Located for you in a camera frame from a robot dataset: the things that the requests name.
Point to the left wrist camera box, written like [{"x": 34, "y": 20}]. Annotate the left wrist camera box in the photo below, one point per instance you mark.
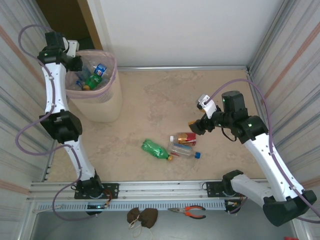
[{"x": 72, "y": 47}]

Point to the brown cloth pouch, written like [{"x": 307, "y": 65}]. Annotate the brown cloth pouch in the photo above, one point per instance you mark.
[
  {"x": 133, "y": 215},
  {"x": 149, "y": 217}
]

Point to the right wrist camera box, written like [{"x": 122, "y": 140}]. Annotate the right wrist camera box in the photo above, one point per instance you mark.
[{"x": 208, "y": 107}]

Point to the small red object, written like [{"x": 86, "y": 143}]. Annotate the small red object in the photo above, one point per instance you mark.
[{"x": 290, "y": 238}]

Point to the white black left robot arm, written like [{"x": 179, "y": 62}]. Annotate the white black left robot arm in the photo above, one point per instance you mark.
[{"x": 56, "y": 87}]

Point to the clear bottle blue cap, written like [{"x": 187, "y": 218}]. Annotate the clear bottle blue cap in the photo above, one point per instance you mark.
[{"x": 182, "y": 150}]

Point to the beige plastic waste bin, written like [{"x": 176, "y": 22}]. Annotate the beige plastic waste bin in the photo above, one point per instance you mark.
[{"x": 105, "y": 110}]

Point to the bottle red gold label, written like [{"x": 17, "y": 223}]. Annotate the bottle red gold label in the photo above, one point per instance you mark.
[{"x": 185, "y": 138}]

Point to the clear bottle blue Pepsi label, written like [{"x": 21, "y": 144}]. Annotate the clear bottle blue Pepsi label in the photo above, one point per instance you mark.
[{"x": 101, "y": 70}]

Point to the green plastic bottle yellow cap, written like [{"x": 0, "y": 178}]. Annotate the green plastic bottle yellow cap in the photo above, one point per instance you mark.
[
  {"x": 93, "y": 81},
  {"x": 152, "y": 147}
]

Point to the brown wooden door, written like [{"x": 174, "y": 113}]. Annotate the brown wooden door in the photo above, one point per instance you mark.
[{"x": 90, "y": 22}]

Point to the aluminium mounting rail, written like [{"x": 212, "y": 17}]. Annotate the aluminium mounting rail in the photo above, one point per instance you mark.
[{"x": 160, "y": 188}]

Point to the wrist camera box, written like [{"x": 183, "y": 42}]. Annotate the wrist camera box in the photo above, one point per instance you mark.
[
  {"x": 208, "y": 107},
  {"x": 72, "y": 47}
]

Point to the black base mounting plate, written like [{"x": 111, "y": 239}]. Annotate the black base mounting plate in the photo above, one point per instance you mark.
[
  {"x": 212, "y": 188},
  {"x": 112, "y": 191}
]

